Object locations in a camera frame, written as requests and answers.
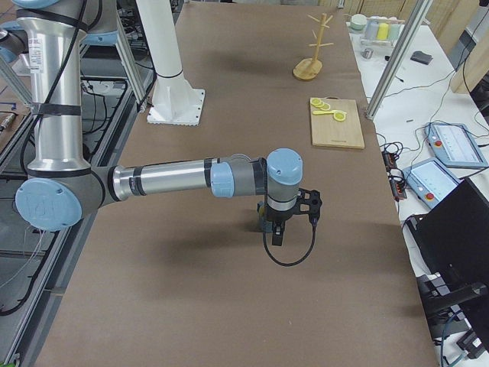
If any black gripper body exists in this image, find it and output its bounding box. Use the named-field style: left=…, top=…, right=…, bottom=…
left=263, top=206, right=294, bottom=234

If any grey cup yellow inside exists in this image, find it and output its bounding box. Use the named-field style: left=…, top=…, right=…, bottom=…
left=257, top=201, right=269, bottom=232

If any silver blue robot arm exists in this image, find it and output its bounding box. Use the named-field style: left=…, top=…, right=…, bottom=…
left=1, top=1, right=314, bottom=245

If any wooden cup storage rack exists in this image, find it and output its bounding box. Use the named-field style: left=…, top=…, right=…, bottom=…
left=293, top=13, right=333, bottom=81

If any dish rack with cups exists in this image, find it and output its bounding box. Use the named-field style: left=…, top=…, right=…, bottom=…
left=346, top=14, right=405, bottom=48

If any wooden cutting board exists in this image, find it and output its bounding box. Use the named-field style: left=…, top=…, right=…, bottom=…
left=309, top=97, right=365, bottom=149

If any yellow plastic knife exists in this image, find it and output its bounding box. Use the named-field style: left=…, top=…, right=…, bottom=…
left=312, top=110, right=341, bottom=115

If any black power strip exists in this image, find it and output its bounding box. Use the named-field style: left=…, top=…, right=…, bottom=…
left=382, top=151, right=406, bottom=202

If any lower teach pendant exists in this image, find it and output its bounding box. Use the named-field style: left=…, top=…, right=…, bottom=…
left=403, top=158, right=461, bottom=209

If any teach pendant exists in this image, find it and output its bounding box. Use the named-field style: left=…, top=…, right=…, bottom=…
left=403, top=158, right=461, bottom=209
left=425, top=122, right=488, bottom=169

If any black monitor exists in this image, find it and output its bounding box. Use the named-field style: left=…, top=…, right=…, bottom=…
left=406, top=179, right=488, bottom=339

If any upper teach pendant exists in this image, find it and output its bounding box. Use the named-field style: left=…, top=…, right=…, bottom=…
left=425, top=122, right=488, bottom=169

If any black flat object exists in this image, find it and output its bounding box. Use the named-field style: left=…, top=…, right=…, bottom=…
left=410, top=50, right=433, bottom=65

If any black looped cable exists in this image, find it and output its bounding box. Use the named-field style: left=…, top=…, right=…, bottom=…
left=262, top=219, right=319, bottom=268

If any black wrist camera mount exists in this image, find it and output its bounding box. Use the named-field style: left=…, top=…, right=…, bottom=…
left=293, top=188, right=322, bottom=228

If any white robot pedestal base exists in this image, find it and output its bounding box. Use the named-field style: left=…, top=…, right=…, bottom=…
left=137, top=0, right=205, bottom=126

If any aluminium frame post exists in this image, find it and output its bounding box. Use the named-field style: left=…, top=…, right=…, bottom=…
left=366, top=0, right=432, bottom=121

